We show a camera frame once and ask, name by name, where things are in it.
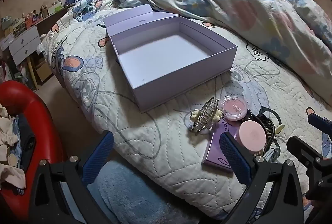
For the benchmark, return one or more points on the dark blue clothing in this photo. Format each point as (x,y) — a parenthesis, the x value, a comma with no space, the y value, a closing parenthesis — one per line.
(26,141)

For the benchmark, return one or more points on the metal hair claw cream bow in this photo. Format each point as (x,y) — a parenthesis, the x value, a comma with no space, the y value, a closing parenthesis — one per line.
(205,112)

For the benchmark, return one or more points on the pink round jar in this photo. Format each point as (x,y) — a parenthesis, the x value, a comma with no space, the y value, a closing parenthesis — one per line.
(251,134)

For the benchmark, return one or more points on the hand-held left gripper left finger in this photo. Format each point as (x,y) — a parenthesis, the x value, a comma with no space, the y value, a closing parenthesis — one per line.
(99,154)

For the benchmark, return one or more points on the white drawer cabinet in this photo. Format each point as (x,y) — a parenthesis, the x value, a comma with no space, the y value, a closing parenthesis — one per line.
(24,44)

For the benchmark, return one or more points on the light blue towel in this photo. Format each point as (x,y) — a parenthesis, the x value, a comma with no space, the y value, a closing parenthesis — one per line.
(129,187)

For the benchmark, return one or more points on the purple makeup palette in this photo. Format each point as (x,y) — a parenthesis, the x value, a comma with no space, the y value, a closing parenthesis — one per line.
(215,146)

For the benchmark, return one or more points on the lavender cardboard box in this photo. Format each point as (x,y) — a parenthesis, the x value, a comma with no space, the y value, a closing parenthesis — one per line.
(155,53)

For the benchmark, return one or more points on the desk with drawers and clutter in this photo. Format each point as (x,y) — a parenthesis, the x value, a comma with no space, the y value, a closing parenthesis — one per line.
(39,13)

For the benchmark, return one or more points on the black hair claw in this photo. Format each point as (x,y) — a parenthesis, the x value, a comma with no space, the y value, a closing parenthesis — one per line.
(269,125)

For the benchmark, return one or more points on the pink blush compact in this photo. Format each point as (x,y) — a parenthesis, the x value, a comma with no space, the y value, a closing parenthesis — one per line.
(232,110)

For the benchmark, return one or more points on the red chair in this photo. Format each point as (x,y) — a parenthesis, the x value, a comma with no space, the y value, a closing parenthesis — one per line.
(39,110)

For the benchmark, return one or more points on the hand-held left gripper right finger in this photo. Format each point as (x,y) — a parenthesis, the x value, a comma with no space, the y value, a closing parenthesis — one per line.
(234,156)

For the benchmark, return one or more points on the cream clothing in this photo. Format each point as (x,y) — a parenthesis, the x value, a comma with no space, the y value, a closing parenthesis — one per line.
(6,128)

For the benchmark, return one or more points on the dark wooden desk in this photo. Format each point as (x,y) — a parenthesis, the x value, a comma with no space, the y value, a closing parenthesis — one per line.
(49,20)

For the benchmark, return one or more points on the floral duvet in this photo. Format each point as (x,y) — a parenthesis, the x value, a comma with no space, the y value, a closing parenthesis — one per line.
(233,6)

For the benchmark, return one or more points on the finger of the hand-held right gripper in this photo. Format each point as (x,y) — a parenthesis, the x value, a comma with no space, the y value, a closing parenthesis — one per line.
(315,119)
(298,143)

